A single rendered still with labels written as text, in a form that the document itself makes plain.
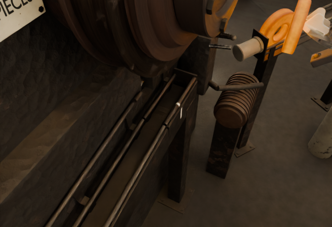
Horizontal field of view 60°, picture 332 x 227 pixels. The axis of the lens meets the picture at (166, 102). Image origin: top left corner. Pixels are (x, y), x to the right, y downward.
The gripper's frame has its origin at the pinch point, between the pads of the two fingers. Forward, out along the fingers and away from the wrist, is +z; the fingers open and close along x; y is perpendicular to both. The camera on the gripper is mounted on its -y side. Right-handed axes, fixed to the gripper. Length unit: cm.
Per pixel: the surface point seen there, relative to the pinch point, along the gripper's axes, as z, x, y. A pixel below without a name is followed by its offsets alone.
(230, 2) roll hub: 17.2, 30.7, 12.1
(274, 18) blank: 4.5, -12.2, -8.7
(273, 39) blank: 0.3, -13.5, -16.6
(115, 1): 28, 55, 18
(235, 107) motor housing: 0.1, 8.7, -33.1
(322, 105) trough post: -54, -66, -70
